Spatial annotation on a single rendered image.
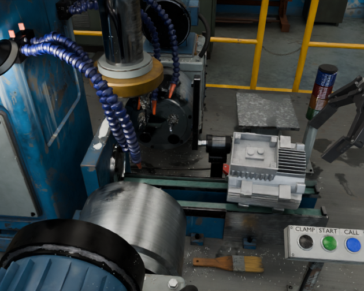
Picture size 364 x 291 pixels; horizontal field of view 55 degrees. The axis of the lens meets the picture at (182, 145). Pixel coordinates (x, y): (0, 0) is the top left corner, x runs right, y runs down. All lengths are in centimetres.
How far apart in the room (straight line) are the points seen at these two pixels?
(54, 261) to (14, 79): 44
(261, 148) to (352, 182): 57
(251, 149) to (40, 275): 66
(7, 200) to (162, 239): 46
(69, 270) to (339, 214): 102
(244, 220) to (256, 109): 60
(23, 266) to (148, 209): 35
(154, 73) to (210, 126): 80
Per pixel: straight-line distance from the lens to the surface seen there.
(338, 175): 145
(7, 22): 76
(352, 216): 131
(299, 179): 98
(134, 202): 73
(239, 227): 108
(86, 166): 87
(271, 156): 96
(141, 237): 68
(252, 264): 108
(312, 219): 107
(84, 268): 43
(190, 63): 131
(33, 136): 84
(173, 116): 114
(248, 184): 96
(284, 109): 154
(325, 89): 123
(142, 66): 81
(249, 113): 148
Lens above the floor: 169
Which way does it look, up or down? 37 degrees down
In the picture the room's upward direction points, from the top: straight up
